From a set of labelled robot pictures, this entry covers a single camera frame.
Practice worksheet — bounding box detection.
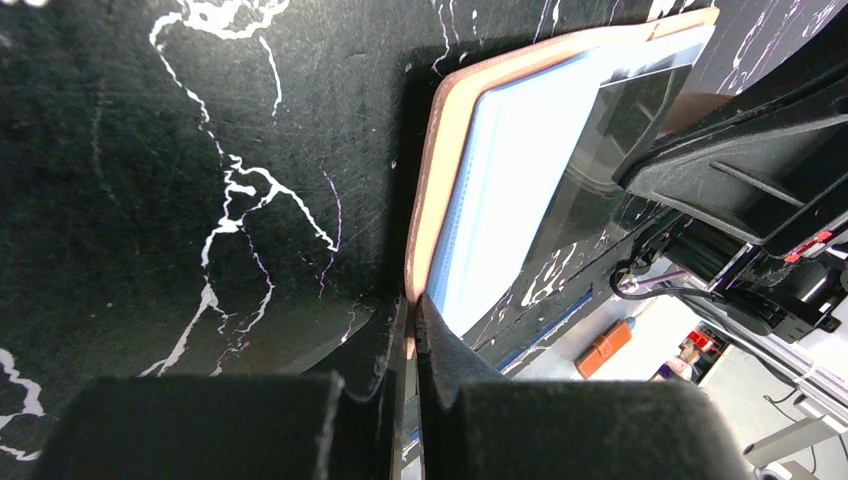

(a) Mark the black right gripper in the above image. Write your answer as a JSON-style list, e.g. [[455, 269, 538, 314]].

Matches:
[[621, 79, 847, 344]]

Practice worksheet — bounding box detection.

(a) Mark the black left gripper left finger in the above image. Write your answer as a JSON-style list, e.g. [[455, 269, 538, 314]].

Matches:
[[311, 296, 406, 479]]

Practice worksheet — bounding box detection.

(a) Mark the orange leather wallet background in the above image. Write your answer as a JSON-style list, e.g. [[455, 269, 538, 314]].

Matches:
[[574, 319, 632, 379]]

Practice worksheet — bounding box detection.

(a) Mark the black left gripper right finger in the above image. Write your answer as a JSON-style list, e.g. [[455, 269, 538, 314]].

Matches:
[[415, 294, 505, 479]]

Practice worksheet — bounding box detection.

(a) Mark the brown leather card holder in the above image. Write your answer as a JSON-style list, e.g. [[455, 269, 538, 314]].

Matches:
[[404, 7, 719, 355]]

